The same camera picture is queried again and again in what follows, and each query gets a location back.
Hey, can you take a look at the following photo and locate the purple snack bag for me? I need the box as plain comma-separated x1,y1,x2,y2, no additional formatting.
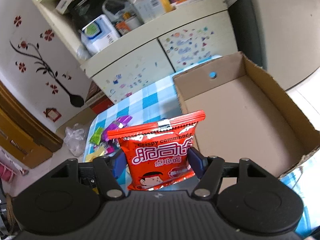
101,115,132,142

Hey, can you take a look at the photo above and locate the pink white snack packet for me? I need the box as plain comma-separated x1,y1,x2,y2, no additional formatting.
100,139,120,155

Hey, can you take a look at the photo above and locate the clear plastic bag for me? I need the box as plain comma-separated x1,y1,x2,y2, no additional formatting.
63,123,87,157

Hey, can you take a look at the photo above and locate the red house wall sticker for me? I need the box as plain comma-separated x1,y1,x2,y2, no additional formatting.
43,108,62,122

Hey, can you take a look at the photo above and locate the yellow snack packet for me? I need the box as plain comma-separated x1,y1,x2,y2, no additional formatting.
85,146,105,163

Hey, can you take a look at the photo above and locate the red noodle snack bag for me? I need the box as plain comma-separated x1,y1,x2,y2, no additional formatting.
107,110,206,191

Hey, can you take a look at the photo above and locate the white open paper box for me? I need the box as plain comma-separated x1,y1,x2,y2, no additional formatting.
128,0,165,23

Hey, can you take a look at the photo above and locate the cardboard box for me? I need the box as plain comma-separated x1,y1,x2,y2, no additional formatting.
173,52,319,177

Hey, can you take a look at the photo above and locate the blue checkered tablecloth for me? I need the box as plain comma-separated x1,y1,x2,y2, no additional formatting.
89,56,319,236

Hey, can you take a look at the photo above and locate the white blue carton box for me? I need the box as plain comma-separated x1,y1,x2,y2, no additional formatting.
81,14,120,55

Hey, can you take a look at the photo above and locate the wooden door frame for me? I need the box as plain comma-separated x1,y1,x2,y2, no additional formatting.
1,83,63,168

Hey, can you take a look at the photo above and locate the red brown gift box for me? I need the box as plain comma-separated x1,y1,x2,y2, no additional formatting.
85,81,114,114

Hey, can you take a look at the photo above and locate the beige refrigerator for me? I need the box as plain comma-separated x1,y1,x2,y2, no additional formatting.
251,0,319,90

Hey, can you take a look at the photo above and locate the cream cabinet with stickers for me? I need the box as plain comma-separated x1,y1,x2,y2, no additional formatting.
33,0,238,103

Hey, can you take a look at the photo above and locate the green snack packet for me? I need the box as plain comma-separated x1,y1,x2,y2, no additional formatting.
89,127,104,145

